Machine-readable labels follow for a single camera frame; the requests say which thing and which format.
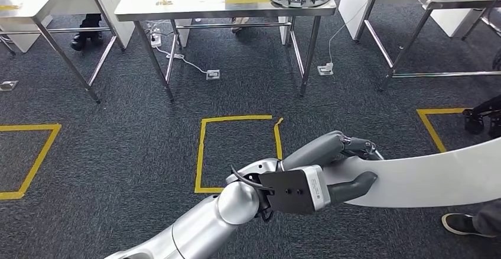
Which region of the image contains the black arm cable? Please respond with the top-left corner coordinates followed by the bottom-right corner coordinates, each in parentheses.
top-left (230, 165), bottom-right (275, 193)

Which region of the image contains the steel workbench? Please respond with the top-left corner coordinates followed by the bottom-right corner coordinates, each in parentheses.
top-left (114, 0), bottom-right (337, 102)

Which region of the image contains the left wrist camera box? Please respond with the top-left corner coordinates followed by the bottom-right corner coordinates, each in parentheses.
top-left (258, 165), bottom-right (333, 216)

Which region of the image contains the person's foot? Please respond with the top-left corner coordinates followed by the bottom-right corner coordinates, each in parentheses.
top-left (230, 16), bottom-right (250, 35)
top-left (70, 13), bottom-right (103, 51)
top-left (441, 213), bottom-right (498, 239)

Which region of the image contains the white curved body panel part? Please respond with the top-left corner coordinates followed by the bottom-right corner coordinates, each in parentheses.
top-left (321, 136), bottom-right (501, 209)

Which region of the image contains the person's leg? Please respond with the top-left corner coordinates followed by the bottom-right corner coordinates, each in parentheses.
top-left (471, 198), bottom-right (501, 237)

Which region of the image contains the white table side panel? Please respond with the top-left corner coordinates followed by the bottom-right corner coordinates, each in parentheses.
top-left (82, 0), bottom-right (136, 51)
top-left (338, 0), bottom-right (386, 41)

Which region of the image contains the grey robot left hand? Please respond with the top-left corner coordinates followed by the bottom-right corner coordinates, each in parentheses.
top-left (279, 130), bottom-right (385, 206)

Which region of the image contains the yellow floor tape square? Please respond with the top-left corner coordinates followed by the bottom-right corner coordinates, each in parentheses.
top-left (194, 115), bottom-right (284, 195)
top-left (0, 123), bottom-right (63, 201)

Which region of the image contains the white power cable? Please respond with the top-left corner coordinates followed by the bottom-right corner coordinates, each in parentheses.
top-left (154, 46), bottom-right (208, 76)

